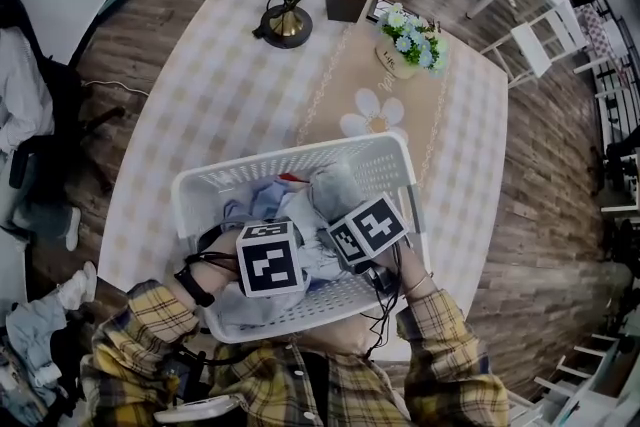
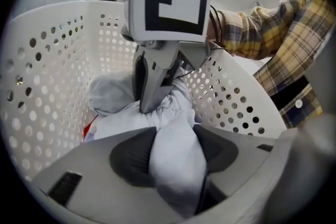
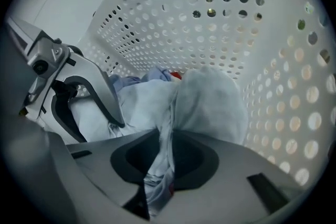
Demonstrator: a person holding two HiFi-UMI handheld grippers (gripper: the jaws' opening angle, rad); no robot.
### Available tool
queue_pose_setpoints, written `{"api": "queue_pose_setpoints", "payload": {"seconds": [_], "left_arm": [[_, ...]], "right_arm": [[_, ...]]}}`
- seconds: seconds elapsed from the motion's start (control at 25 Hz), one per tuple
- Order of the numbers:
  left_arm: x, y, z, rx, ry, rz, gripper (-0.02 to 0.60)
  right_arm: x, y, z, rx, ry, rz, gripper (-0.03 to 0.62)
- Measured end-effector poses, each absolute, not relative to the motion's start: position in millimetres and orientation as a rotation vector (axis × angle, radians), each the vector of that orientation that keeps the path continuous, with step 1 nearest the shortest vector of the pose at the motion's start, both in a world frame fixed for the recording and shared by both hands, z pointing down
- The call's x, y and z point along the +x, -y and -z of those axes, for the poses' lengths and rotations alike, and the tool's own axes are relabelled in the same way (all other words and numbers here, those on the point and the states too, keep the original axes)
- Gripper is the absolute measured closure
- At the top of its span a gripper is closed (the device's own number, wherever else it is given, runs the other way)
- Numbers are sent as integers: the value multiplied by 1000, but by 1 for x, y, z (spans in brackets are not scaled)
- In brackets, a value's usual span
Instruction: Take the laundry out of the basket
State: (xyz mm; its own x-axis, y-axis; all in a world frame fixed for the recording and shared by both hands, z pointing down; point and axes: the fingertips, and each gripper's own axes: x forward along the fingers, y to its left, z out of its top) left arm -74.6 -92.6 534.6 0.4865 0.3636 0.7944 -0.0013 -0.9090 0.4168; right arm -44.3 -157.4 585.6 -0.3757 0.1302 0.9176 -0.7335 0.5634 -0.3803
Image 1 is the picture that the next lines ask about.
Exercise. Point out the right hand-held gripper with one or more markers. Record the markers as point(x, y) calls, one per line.
point(370, 227)

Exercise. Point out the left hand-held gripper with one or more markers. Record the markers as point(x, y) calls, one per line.
point(270, 260)

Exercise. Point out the pale blue clothes garment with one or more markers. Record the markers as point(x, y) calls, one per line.
point(332, 187)

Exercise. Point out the cream clothes garment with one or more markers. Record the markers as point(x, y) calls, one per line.
point(300, 210)

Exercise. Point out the white plastic laundry basket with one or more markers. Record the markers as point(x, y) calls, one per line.
point(350, 155)

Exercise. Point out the person's left forearm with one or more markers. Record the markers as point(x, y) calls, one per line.
point(220, 277)

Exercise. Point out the person's right forearm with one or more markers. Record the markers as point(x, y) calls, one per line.
point(415, 267)

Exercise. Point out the black wristband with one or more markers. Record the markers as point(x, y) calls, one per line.
point(195, 287)

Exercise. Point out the person's plaid shirt torso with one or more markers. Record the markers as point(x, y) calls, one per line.
point(280, 385)

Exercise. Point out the white body-worn device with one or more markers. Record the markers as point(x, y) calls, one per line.
point(195, 410)

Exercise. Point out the blue flower pot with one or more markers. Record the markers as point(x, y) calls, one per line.
point(395, 57)

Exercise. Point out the beige checkered tablecloth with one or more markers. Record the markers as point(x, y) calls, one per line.
point(225, 90)

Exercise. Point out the white folding chair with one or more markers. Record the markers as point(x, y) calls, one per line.
point(530, 45)

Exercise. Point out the black office chair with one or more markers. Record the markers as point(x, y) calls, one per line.
point(65, 80)

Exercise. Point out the black metal rack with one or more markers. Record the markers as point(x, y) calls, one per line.
point(620, 95)

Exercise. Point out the table with checkered tablecloth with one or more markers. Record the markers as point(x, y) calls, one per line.
point(597, 32)

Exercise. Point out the small picture frame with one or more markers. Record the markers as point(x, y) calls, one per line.
point(380, 7)

